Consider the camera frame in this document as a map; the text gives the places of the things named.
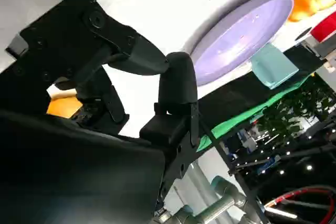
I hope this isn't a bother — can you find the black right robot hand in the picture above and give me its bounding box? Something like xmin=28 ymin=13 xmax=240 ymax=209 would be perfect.
xmin=0 ymin=0 xmax=201 ymax=224

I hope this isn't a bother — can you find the orange white ring bread roll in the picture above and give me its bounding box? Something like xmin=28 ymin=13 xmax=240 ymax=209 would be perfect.
xmin=46 ymin=95 xmax=84 ymax=117

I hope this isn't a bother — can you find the red box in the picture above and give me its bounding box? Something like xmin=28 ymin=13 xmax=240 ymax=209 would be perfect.
xmin=311 ymin=13 xmax=336 ymax=43

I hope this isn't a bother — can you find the pale green mug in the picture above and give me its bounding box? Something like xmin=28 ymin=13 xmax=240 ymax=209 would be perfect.
xmin=250 ymin=44 xmax=300 ymax=90

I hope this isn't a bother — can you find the lilac plate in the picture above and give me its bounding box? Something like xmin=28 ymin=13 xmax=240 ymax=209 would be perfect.
xmin=189 ymin=0 xmax=295 ymax=87

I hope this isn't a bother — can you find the green leafy plant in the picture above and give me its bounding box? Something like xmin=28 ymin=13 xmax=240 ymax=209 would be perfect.
xmin=262 ymin=74 xmax=336 ymax=135

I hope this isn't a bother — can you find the black cloth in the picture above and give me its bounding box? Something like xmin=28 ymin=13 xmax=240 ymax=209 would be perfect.
xmin=196 ymin=42 xmax=329 ymax=141

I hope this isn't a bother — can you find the green cloth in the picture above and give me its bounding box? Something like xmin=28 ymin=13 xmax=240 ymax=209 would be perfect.
xmin=195 ymin=73 xmax=316 ymax=153

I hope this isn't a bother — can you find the red cable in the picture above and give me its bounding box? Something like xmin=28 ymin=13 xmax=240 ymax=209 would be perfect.
xmin=264 ymin=186 xmax=336 ymax=224

